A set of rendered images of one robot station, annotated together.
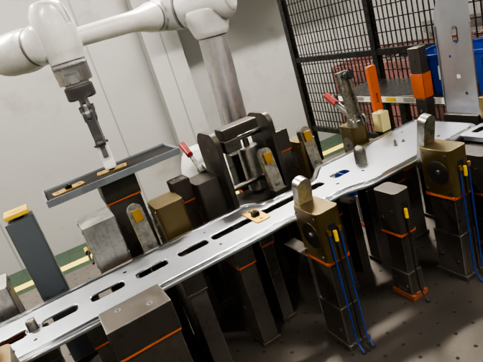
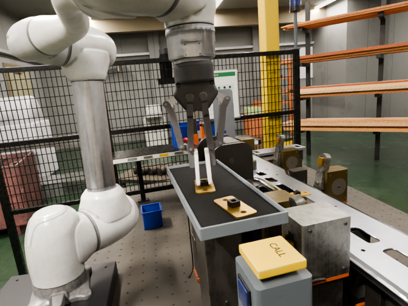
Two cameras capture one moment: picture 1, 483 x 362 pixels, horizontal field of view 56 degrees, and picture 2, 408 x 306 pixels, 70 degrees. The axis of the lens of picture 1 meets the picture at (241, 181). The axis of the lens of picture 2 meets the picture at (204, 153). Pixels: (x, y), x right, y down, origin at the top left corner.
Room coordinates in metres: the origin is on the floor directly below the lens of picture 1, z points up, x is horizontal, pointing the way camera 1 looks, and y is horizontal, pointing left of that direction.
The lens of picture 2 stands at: (1.15, 0.89, 1.36)
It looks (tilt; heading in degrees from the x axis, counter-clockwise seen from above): 13 degrees down; 279
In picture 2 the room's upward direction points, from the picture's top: 5 degrees counter-clockwise
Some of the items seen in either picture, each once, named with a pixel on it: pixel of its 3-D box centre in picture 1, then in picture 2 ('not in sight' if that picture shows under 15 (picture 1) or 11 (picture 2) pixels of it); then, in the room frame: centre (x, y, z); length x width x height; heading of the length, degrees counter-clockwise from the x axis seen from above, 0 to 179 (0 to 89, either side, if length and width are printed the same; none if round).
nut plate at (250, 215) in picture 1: (255, 213); (297, 193); (1.01, -0.01, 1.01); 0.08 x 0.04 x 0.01; 22
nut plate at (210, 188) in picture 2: (111, 167); (204, 183); (1.25, 0.33, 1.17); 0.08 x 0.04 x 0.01; 102
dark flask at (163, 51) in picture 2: not in sight; (166, 64); (1.64, -0.95, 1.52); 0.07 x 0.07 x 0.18
